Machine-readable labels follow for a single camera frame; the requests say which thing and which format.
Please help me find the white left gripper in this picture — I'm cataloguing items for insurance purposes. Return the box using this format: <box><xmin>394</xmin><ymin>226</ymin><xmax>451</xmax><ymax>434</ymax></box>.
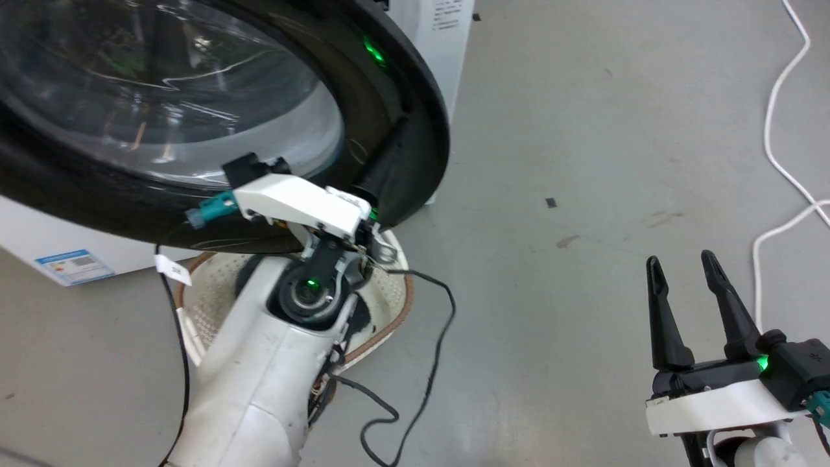
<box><xmin>233</xmin><ymin>118</ymin><xmax>410</xmax><ymax>247</ymax></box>

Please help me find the white laundry basket brown rim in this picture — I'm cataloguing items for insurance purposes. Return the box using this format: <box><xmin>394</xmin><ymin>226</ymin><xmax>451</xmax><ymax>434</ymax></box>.
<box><xmin>175</xmin><ymin>228</ymin><xmax>414</xmax><ymax>372</ymax></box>

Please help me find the white washing machine body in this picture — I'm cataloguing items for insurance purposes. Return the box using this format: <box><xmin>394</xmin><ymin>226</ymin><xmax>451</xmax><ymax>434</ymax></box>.
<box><xmin>0</xmin><ymin>0</ymin><xmax>477</xmax><ymax>287</ymax></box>

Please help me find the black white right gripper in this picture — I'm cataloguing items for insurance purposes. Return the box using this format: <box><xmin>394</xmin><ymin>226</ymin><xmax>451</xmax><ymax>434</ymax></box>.
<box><xmin>645</xmin><ymin>250</ymin><xmax>812</xmax><ymax>437</ymax></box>

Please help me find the white floor cable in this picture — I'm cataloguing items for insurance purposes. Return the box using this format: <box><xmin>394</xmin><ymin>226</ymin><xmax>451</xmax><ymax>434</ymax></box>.
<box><xmin>751</xmin><ymin>198</ymin><xmax>830</xmax><ymax>325</ymax></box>
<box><xmin>763</xmin><ymin>0</ymin><xmax>830</xmax><ymax>229</ymax></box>

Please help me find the blue energy label sticker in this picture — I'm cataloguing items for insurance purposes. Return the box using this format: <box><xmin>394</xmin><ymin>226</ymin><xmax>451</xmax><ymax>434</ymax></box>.
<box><xmin>35</xmin><ymin>249</ymin><xmax>118</xmax><ymax>287</ymax></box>

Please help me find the thin black cable white tag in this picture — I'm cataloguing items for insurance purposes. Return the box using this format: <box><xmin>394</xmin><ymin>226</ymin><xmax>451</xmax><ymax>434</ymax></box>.
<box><xmin>153</xmin><ymin>224</ymin><xmax>195</xmax><ymax>467</ymax></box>

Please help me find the black round washing machine door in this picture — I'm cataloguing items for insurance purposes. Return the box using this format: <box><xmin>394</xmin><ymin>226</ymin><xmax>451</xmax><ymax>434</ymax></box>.
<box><xmin>0</xmin><ymin>0</ymin><xmax>452</xmax><ymax>255</ymax></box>

